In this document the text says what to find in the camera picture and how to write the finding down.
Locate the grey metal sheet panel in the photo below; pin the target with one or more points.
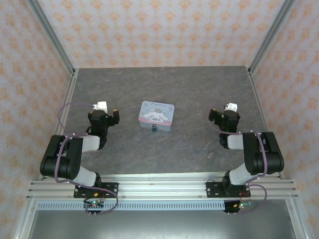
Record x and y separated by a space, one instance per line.
162 224

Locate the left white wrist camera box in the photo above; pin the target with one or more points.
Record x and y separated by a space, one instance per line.
101 105

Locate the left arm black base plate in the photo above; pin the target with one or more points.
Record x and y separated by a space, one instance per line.
111 186

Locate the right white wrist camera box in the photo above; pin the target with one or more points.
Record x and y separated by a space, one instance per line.
231 107

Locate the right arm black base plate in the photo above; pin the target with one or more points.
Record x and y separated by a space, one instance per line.
214 189

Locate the aluminium frame bar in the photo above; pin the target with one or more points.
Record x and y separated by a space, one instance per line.
296 219
25 219

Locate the aluminium mounting rail beam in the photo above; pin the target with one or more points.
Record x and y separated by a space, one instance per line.
162 189

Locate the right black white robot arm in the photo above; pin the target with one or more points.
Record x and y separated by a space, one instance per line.
269 159

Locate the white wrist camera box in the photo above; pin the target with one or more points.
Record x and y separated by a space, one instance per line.
101 105
231 107

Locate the cartoon dog tin box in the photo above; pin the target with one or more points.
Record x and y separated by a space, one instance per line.
157 114

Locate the aluminium table side rail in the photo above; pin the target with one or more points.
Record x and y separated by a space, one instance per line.
260 112
67 99

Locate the aluminium corner post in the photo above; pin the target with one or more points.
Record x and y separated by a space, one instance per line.
269 37
53 37

